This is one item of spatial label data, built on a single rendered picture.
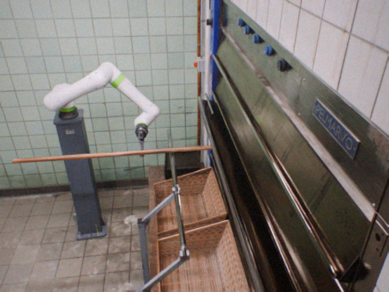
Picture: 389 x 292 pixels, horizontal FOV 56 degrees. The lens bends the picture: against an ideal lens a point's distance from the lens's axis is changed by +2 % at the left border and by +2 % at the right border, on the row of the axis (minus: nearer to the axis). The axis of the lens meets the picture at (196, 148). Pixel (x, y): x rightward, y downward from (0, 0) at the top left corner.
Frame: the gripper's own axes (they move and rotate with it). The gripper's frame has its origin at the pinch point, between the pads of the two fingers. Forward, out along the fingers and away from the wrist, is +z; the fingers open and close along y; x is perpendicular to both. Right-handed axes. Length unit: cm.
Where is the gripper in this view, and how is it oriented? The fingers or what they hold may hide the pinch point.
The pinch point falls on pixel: (141, 146)
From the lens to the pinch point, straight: 246.7
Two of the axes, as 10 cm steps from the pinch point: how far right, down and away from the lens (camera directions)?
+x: -9.9, 0.5, -1.1
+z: 1.2, 5.3, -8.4
